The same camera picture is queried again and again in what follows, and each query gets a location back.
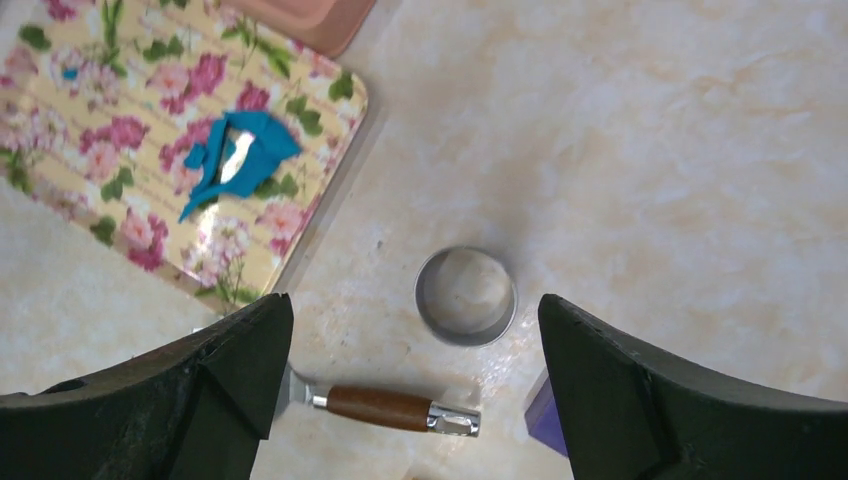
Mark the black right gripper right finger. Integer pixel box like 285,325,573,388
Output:
537,294,847,479

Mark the metal scraper wooden handle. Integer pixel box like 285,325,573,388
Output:
275,366,482,438

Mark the blue dough scrap ring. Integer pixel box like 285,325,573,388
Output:
177,109,303,225

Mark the purple toy block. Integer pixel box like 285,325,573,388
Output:
524,371,568,457

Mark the round metal cutter ring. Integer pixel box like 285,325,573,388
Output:
413,245,519,348

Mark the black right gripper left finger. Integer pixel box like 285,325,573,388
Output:
1,293,294,479

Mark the pink rectangular tray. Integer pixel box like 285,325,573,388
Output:
223,0,376,58

